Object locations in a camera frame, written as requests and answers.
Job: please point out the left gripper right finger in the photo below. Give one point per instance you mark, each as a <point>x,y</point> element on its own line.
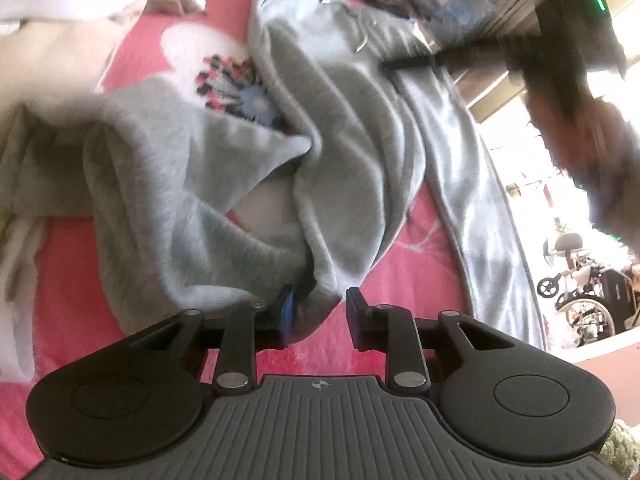
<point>392,331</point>

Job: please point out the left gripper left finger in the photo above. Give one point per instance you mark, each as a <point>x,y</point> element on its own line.
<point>250,330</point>

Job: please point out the grey sweatpants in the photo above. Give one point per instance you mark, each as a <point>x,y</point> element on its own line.
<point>196,209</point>

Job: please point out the person right hand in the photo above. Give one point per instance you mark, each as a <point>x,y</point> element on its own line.
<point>599,150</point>

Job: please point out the blue water bottle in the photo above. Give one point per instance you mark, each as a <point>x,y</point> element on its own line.
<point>466,19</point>

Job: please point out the pink floral blanket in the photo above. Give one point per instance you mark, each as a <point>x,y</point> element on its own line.
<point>72,317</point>

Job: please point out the wheelchair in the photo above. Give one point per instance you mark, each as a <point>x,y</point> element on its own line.
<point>596,301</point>

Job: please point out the beige garment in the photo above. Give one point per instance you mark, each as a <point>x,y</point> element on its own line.
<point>41,59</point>

